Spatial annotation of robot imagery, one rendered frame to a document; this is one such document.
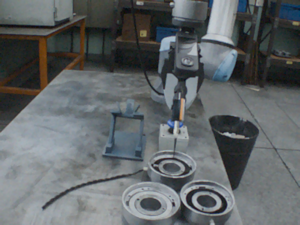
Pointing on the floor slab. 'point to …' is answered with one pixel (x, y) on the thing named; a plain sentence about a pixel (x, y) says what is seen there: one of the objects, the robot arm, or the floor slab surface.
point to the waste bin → (234, 144)
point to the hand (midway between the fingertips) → (178, 106)
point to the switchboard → (96, 17)
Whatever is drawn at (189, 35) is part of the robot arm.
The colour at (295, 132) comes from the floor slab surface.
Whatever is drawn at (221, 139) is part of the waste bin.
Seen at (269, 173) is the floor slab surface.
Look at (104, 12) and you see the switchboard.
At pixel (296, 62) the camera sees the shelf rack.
